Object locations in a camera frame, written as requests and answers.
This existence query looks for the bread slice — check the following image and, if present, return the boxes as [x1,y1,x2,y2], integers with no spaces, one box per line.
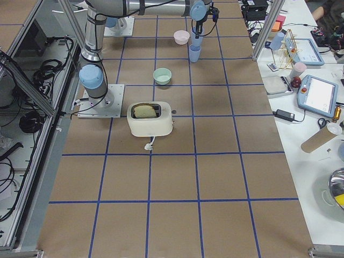
[133,105,156,118]

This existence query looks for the lavender cup on desk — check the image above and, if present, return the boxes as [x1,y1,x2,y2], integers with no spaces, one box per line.
[269,32,285,51]

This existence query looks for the black power adapter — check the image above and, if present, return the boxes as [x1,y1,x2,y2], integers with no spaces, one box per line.
[273,109,295,122]

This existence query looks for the pink cup on desk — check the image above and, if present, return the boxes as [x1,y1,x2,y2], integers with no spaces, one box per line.
[289,62,307,79]

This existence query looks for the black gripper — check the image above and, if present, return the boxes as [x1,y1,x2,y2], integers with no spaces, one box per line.
[195,1,219,38]

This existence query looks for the teach pendant tablet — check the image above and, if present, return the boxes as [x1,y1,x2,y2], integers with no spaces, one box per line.
[284,38,325,66]
[297,75,339,118]

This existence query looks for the green bowl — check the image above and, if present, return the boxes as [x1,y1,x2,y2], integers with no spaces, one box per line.
[153,68,172,85]

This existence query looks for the blue cup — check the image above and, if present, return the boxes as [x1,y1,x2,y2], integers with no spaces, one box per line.
[190,26,204,47]
[189,45,202,63]

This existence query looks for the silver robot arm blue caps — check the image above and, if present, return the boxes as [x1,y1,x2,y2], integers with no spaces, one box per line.
[85,1,226,101]

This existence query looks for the steel mixing bowl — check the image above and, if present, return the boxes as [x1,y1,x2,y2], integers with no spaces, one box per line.
[312,168,343,210]

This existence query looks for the pink bowl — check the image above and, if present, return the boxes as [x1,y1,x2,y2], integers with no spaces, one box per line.
[173,30,190,45]

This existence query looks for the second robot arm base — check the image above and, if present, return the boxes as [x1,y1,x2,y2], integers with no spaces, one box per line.
[105,17,127,30]

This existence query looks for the cardboard tube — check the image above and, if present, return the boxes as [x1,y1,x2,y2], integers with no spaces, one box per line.
[300,123,342,153]

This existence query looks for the kitchen scale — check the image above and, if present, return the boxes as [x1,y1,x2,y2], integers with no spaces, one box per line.
[262,76,293,98]

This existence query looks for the white toaster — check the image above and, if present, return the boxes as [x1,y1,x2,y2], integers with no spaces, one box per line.
[127,102,173,137]

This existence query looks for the wooden stick frame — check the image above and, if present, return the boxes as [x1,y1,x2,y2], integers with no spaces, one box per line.
[277,28,299,69]

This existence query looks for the aluminium frame post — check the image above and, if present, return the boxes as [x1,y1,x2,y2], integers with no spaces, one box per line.
[252,0,285,61]

